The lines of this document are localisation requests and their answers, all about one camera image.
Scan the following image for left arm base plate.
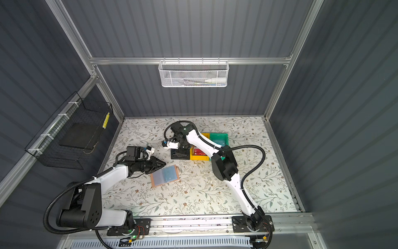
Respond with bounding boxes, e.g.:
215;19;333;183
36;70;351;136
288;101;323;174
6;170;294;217
107;218;152;237

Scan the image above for white marker in basket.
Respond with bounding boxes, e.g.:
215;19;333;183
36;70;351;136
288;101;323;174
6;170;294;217
205;77;227;85

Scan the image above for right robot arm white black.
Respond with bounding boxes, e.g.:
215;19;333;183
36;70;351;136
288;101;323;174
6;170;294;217
162;120;266;218

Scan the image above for white wire basket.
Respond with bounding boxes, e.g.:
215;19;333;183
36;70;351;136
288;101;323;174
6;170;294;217
158;61;230;88

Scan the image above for yellow plastic bin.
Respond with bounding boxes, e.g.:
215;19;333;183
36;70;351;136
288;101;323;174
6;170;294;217
190;145;210;161

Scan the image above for green plastic bin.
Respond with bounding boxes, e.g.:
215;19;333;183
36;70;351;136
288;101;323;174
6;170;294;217
210;133;229;147

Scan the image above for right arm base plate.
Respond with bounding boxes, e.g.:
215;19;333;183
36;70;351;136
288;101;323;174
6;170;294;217
232;215;275;233

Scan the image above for left black corrugated cable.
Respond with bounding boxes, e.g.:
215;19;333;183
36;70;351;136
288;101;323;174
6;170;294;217
42;150;128;234

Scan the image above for black wire basket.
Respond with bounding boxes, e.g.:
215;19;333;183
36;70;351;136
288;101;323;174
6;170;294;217
25;94;113;170

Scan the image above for black plastic bin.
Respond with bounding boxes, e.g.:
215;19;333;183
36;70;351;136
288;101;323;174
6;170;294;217
171;149;190;160

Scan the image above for black corrugated cable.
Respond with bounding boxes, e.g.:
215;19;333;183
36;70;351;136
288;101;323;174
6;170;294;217
163;120;267;212
42;150;128;234

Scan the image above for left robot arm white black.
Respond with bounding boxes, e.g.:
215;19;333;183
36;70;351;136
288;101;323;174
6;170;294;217
52;152;166;233

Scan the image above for right black corrugated cable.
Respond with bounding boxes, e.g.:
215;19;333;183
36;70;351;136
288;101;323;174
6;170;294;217
163;120;267;212

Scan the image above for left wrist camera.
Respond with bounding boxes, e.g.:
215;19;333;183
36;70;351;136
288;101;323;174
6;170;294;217
125;146;155;161

